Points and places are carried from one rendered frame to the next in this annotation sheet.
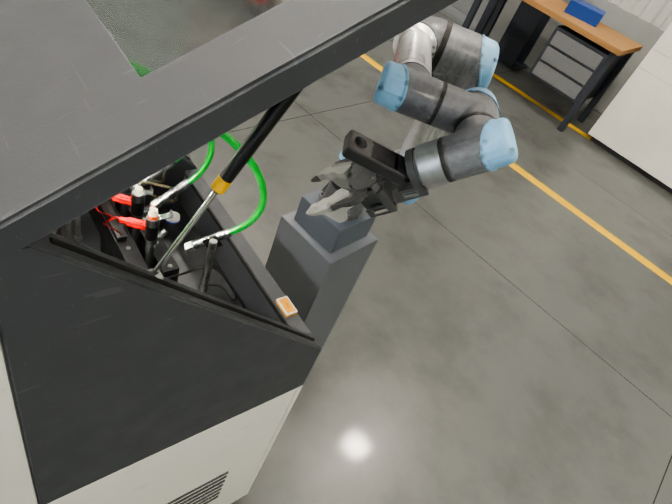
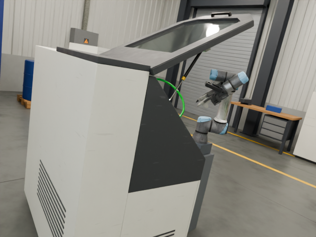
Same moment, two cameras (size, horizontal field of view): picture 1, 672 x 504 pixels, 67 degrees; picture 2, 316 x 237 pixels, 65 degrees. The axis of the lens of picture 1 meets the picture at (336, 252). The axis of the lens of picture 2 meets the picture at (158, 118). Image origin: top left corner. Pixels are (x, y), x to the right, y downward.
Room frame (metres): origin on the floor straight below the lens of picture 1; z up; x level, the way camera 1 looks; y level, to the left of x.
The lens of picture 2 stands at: (-0.95, -0.09, 1.52)
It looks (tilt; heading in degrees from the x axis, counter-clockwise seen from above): 12 degrees down; 14
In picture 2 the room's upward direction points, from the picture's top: 11 degrees clockwise
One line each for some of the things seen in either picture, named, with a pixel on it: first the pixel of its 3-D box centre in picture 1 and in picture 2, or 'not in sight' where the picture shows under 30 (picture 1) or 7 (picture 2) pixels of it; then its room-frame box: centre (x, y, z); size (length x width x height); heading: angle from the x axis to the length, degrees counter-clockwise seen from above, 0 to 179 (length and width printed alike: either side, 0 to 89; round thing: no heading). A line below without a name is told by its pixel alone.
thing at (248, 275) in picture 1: (235, 265); not in sight; (0.92, 0.23, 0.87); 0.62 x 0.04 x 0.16; 52
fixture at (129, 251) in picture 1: (128, 243); not in sight; (0.80, 0.47, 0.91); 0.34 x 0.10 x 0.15; 52
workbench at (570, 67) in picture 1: (541, 44); (260, 123); (5.88, -1.08, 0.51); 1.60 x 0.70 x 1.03; 61
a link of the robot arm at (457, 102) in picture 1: (467, 115); (233, 78); (0.86, -0.11, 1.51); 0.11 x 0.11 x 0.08; 6
